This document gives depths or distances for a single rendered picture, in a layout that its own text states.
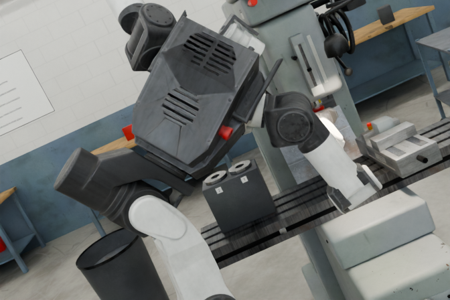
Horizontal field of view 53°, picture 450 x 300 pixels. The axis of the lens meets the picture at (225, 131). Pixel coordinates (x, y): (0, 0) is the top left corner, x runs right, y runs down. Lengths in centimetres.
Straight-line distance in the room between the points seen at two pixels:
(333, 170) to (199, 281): 44
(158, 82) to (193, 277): 50
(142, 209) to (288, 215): 72
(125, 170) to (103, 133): 498
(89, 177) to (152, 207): 16
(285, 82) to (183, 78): 61
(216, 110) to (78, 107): 512
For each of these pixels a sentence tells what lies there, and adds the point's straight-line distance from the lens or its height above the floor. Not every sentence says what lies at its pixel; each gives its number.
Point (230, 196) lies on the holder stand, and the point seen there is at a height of 111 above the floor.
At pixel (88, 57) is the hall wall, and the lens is 596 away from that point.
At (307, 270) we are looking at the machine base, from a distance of 280.
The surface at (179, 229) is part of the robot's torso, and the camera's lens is 111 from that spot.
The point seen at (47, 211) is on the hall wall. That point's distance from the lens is 655.
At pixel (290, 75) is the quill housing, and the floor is 143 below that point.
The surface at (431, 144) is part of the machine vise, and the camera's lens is 164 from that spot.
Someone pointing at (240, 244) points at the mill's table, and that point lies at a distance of 167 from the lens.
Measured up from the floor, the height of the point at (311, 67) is 143.
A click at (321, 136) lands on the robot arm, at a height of 134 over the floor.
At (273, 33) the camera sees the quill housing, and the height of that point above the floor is 158.
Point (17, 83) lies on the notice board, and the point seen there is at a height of 203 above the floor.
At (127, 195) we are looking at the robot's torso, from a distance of 109.
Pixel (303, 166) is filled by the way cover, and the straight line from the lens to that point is 202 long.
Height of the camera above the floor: 169
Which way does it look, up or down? 13 degrees down
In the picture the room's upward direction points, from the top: 25 degrees counter-clockwise
